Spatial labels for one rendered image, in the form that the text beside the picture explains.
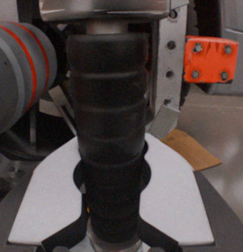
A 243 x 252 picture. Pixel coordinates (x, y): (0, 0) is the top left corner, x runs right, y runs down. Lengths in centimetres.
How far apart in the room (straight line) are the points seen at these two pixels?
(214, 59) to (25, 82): 27
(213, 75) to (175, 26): 10
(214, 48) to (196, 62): 4
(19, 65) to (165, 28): 20
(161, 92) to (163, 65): 4
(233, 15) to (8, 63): 45
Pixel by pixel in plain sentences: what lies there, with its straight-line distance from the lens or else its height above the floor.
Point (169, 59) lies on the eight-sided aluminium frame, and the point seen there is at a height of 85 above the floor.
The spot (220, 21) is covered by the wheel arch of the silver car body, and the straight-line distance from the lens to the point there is 50.
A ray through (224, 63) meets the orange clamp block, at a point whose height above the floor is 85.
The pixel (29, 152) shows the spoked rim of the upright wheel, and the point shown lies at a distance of 53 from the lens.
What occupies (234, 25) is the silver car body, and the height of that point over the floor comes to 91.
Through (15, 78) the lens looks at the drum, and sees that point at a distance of 23.
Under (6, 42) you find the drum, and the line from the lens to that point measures 24.
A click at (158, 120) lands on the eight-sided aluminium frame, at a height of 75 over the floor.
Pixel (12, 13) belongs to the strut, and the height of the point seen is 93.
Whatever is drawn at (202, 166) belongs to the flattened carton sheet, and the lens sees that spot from 149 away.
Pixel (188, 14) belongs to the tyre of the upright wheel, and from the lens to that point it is 40.
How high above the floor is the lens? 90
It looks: 28 degrees down
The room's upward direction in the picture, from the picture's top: 1 degrees counter-clockwise
